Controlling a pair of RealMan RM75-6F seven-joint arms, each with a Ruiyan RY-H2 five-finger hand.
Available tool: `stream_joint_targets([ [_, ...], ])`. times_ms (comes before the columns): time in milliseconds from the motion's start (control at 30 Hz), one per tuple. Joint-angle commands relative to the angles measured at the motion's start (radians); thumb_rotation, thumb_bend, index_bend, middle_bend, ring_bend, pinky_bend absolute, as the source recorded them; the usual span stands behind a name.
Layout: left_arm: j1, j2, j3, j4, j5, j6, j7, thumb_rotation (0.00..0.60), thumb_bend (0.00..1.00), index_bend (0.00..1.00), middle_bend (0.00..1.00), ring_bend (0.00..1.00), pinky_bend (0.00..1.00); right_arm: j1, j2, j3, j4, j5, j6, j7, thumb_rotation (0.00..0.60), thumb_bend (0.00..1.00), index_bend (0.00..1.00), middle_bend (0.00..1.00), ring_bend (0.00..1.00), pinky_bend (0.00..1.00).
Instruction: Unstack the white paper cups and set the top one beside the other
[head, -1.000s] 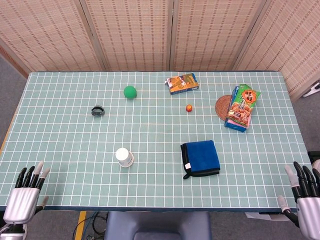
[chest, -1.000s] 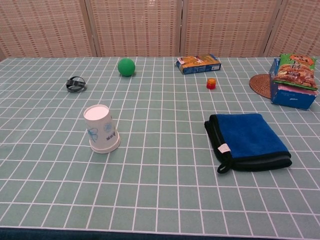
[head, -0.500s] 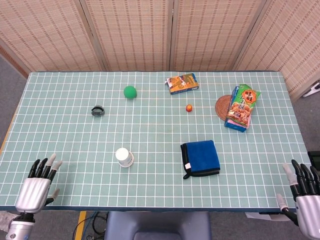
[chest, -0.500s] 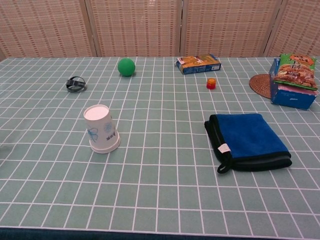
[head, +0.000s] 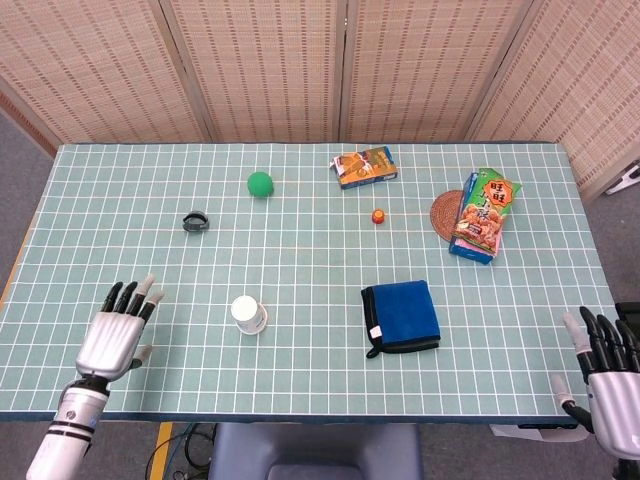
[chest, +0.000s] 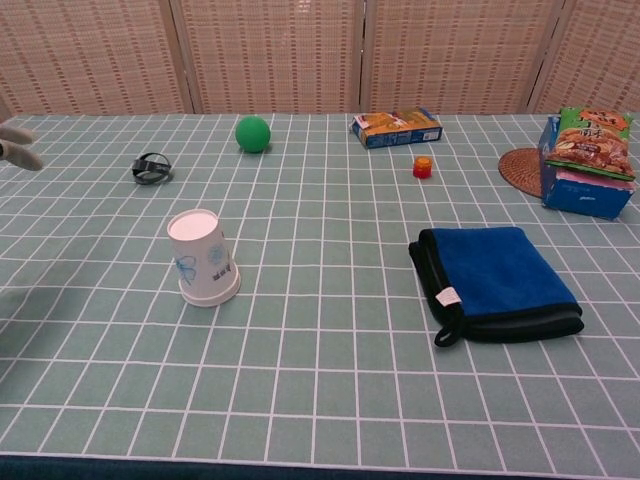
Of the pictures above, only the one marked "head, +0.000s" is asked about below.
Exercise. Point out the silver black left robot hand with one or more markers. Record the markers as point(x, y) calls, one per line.
point(112, 340)

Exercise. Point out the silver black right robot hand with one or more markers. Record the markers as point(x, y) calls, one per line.
point(612, 400)

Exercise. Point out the white cup blue flower print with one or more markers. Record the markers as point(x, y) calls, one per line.
point(247, 312)

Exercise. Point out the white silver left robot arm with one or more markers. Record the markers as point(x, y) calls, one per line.
point(67, 425)

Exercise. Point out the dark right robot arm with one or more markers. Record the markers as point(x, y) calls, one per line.
point(627, 470)

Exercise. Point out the white sheet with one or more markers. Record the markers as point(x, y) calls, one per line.
point(540, 434)

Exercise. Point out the white cup green flower print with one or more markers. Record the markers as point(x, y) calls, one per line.
point(257, 331)

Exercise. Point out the blue cardboard box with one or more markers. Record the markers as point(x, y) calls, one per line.
point(470, 255)

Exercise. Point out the green white grid tablecloth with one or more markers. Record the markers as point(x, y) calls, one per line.
point(310, 260)

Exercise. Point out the green ball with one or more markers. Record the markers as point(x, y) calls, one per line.
point(260, 184)

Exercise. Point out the white black device base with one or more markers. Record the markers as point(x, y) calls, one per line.
point(625, 182)

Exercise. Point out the green snack bag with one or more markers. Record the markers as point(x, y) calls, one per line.
point(487, 215)

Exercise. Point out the blue black folded cloth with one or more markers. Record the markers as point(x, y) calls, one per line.
point(405, 312)

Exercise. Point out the blue grey chair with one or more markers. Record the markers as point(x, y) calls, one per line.
point(315, 450)

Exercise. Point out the brown woven round coaster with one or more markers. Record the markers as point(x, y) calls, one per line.
point(442, 215)

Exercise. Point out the orange red bottle cap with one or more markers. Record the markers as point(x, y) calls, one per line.
point(378, 216)

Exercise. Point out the orange blue snack box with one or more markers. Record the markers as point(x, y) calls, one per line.
point(367, 167)

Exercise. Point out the bamboo folding screen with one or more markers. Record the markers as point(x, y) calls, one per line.
point(280, 65)

